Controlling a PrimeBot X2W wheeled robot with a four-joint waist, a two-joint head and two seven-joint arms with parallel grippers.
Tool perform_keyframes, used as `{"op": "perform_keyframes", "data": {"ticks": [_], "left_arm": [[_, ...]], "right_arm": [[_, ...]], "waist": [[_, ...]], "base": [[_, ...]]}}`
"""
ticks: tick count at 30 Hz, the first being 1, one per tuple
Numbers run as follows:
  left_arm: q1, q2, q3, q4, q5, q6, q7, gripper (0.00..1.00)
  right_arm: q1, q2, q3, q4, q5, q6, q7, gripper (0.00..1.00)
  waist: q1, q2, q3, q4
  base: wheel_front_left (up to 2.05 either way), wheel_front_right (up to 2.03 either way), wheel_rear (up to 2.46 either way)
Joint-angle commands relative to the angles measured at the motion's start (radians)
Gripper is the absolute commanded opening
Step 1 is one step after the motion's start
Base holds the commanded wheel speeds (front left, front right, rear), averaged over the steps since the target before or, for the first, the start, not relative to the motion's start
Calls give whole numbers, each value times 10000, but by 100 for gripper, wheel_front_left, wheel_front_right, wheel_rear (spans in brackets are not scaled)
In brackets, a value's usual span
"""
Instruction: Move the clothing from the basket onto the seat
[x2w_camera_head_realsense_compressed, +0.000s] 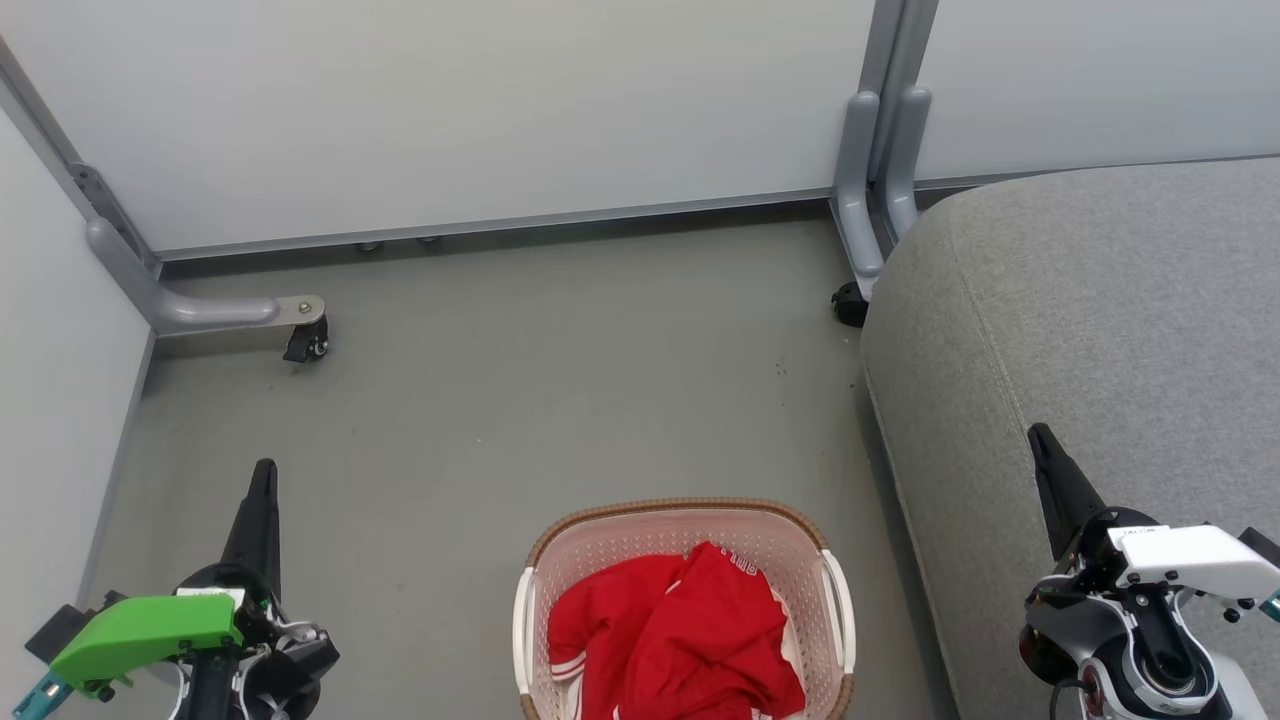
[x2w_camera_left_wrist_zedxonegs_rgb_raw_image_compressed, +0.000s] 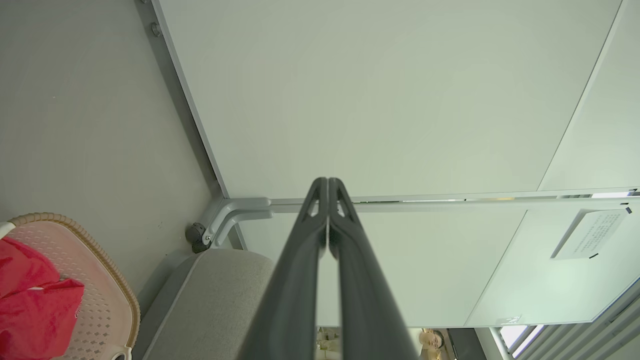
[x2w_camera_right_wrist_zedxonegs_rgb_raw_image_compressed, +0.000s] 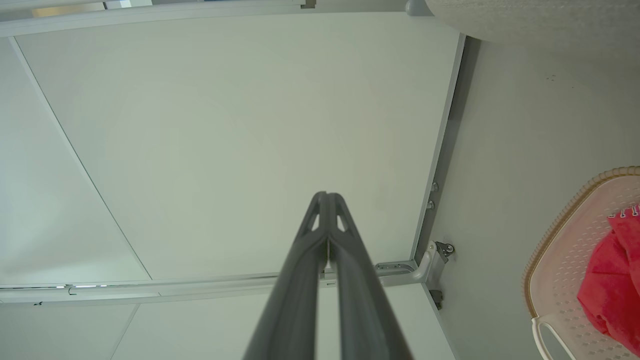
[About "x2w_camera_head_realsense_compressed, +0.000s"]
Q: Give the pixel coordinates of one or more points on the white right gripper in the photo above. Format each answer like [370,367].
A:
[1190,558]

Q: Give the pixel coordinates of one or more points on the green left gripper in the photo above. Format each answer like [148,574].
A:
[150,630]

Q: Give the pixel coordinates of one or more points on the red white striped jersey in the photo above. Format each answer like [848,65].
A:
[600,620]

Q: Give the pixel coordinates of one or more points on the red fleece garment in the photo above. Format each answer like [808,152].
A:
[715,640]

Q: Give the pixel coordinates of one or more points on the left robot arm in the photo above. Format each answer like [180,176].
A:
[290,665]

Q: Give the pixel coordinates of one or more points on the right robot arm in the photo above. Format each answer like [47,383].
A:
[1130,660]

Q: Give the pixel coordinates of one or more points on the grey fabric sofa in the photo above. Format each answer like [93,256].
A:
[1100,320]

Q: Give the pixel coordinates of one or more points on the black caster wheel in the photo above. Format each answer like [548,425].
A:
[850,305]
[308,342]

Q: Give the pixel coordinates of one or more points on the long grey partition foot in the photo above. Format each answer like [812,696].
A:
[200,310]

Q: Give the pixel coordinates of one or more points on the short grey partition foot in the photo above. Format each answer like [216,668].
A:
[905,160]
[852,190]

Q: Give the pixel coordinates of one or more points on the pink plastic laundry basket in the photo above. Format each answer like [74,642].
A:
[640,535]

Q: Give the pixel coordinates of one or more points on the grey partition post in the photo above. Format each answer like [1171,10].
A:
[895,50]
[90,190]

